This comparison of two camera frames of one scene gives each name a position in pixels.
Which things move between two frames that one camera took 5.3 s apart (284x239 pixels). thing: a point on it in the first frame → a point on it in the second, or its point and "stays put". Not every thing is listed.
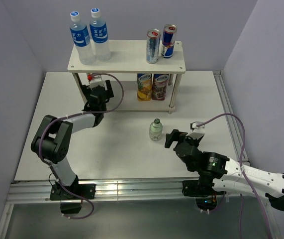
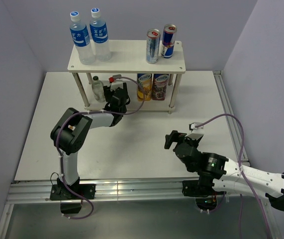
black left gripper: x=108 y=93 → x=108 y=93
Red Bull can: x=168 y=40 stays put
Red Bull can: x=152 y=44 stays put
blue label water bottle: x=99 y=33 stays put
